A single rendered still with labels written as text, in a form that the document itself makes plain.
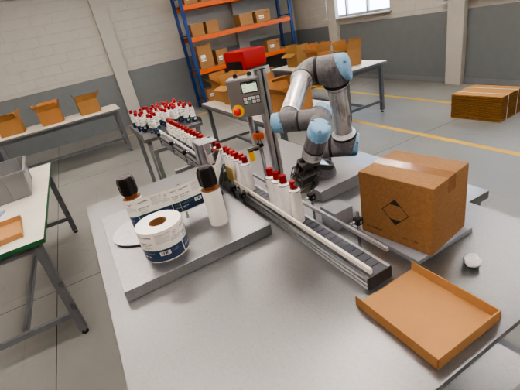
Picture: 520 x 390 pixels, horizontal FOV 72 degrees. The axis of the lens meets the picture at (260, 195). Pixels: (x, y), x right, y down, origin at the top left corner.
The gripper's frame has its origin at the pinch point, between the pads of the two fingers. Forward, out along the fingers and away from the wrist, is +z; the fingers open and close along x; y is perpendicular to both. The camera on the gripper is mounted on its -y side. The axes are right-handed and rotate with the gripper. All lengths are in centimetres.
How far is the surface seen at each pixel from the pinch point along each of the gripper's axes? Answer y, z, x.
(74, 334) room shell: 127, 156, -57
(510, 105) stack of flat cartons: -399, 151, -67
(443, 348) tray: 9, -15, 71
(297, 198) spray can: 2.0, 7.2, -1.5
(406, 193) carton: -18.6, -18.2, 28.5
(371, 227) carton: -16.1, 6.4, 25.2
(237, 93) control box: -3, -4, -62
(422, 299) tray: -2, -8, 58
